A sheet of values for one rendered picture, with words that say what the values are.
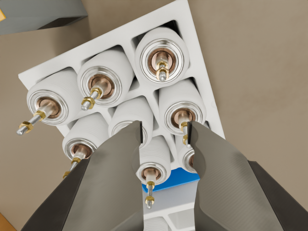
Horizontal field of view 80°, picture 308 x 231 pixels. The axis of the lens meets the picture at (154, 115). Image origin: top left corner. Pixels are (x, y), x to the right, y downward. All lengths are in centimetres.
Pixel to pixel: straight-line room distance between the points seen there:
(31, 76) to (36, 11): 16
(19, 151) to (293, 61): 103
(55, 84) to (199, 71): 29
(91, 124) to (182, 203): 40
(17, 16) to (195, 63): 30
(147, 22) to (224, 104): 40
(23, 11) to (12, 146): 66
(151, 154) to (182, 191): 30
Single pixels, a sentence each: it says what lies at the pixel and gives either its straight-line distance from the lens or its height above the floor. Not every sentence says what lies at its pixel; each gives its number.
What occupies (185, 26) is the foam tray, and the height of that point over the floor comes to 18.
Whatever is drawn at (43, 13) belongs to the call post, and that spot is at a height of 22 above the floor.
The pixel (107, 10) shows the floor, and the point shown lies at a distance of 59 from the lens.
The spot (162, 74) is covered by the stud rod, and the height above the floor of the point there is 34.
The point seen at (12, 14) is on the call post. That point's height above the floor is 30.
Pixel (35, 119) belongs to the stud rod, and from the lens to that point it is 38.
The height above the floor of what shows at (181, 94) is 24.
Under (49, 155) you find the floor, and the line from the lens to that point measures 88.
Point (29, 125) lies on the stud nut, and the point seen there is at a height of 33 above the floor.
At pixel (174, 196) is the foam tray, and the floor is 14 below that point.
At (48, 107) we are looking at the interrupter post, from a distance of 40.
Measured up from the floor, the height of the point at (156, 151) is 22.
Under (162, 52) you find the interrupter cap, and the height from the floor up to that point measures 25.
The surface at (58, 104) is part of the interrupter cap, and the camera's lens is 40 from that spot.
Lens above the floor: 57
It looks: 61 degrees down
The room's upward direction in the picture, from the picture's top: 177 degrees counter-clockwise
